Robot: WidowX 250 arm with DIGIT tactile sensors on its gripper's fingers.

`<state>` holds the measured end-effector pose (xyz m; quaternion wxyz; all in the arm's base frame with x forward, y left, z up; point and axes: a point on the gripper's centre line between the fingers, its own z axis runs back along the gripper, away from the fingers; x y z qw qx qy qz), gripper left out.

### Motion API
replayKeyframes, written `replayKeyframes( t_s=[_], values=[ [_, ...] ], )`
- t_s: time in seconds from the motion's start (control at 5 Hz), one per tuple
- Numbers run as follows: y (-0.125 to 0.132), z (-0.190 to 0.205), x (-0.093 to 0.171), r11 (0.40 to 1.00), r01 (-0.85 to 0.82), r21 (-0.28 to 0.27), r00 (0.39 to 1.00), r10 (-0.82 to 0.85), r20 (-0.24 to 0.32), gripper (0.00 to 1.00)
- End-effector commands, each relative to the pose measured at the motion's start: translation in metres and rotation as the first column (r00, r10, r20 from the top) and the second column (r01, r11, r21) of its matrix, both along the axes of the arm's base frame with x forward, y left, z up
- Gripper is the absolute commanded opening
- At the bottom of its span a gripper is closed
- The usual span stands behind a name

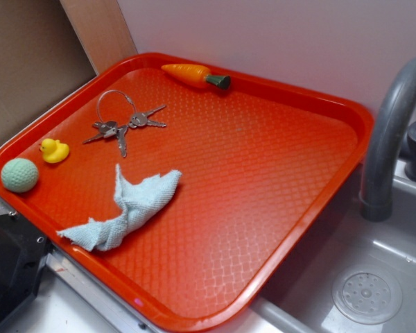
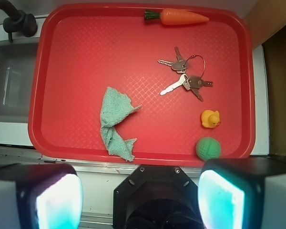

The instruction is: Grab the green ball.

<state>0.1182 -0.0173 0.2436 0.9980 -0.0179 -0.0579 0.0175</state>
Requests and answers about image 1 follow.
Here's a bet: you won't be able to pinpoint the brown cardboard panel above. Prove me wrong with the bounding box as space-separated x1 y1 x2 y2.
0 1 137 146

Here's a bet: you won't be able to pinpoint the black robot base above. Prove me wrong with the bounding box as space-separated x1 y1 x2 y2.
0 214 50 329

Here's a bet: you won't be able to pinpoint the red plastic tray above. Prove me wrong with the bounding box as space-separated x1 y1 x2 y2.
0 53 373 332

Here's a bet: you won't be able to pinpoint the silver keys on ring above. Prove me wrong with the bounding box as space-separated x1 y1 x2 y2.
83 89 166 158

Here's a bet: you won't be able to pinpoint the light blue cloth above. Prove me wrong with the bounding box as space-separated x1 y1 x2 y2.
57 165 182 251

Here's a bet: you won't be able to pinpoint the orange toy carrot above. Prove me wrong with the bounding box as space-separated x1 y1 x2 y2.
161 64 231 90

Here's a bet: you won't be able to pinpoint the yellow rubber duck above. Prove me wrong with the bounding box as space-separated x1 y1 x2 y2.
40 138 70 164

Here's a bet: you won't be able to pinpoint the grey toy sink basin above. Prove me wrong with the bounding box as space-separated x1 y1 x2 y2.
252 171 416 332

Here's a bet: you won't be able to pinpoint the green textured ball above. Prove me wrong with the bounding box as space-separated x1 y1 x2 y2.
1 158 39 193

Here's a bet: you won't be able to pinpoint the grey sink faucet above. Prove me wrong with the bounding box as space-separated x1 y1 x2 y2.
359 58 416 221

